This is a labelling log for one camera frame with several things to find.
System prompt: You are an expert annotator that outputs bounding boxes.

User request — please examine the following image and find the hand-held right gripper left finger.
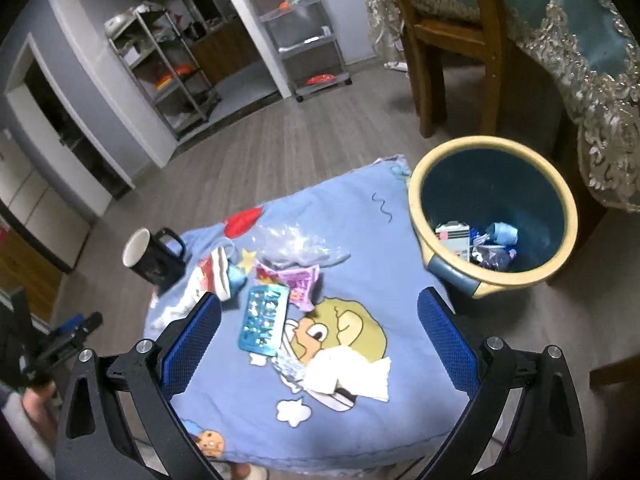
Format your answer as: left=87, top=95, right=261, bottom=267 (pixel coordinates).
left=54, top=291, right=223, bottom=480

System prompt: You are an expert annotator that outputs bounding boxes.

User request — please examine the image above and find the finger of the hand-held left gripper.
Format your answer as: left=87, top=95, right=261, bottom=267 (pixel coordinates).
left=32, top=311, right=104, bottom=366
left=50, top=314, right=85, bottom=337

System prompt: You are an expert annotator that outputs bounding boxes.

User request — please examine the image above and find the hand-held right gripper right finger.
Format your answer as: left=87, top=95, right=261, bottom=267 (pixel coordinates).
left=416, top=286, right=587, bottom=480

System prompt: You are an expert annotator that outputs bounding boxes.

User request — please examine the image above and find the twisted white tissue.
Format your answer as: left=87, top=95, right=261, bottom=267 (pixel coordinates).
left=150, top=285, right=206, bottom=328

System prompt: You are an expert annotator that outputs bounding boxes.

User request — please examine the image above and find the teal blister pack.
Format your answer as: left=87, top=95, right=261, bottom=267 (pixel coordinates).
left=236, top=284, right=292, bottom=359

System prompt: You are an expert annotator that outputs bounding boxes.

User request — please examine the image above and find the small blue wrapper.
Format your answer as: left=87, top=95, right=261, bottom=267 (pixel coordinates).
left=227, top=264, right=249, bottom=295

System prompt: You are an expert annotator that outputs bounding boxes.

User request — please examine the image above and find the blue wet wipe packet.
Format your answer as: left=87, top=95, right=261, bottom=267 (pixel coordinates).
left=470, top=221, right=519, bottom=272

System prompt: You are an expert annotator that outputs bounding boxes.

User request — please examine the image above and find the clear wrapper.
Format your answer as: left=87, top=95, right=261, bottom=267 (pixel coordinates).
left=272, top=347, right=310, bottom=386

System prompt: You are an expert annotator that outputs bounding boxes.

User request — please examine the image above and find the pink snack wrapper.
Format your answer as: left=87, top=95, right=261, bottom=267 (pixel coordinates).
left=256, top=259, right=322, bottom=311

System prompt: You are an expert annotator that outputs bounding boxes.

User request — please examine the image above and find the clear plastic bag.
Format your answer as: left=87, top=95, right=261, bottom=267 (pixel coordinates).
left=252, top=222, right=352, bottom=270

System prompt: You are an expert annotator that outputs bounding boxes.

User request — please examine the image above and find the blue bin with yellow rim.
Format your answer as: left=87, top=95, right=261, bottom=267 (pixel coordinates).
left=407, top=135, right=580, bottom=301

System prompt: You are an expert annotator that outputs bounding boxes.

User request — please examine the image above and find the person's left forearm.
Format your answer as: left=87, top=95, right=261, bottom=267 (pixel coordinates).
left=0, top=395, right=57, bottom=480

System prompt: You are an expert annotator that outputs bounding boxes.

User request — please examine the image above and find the person's left hand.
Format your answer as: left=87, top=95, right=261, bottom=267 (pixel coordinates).
left=21, top=385, right=57, bottom=442

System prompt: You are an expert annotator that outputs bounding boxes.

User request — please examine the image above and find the blue cartoon printed blanket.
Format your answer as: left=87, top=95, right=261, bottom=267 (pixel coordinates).
left=144, top=156, right=473, bottom=466

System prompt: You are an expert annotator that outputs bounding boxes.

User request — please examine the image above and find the black mug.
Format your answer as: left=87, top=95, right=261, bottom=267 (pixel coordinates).
left=122, top=227, right=187, bottom=295

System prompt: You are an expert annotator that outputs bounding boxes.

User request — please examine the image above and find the white cabinet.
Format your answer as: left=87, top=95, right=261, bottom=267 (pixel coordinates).
left=0, top=130, right=93, bottom=271

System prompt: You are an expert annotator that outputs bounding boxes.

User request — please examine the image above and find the metal shelf rack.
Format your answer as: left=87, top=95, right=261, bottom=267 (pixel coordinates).
left=104, top=4, right=223, bottom=142

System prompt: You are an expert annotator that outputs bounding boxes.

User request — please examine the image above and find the wooden chair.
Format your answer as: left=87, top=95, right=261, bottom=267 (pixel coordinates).
left=375, top=0, right=516, bottom=140

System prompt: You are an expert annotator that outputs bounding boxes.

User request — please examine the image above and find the wooden kitchen cabinet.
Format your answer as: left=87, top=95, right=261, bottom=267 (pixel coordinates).
left=190, top=20, right=261, bottom=83

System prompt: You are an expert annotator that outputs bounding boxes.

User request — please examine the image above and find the grey rolling cart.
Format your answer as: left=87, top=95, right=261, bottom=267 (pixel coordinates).
left=230, top=0, right=352, bottom=103

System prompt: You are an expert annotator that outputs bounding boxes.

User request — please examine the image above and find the teal lace-trimmed tablecloth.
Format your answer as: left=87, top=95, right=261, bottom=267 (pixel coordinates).
left=360, top=0, right=640, bottom=213

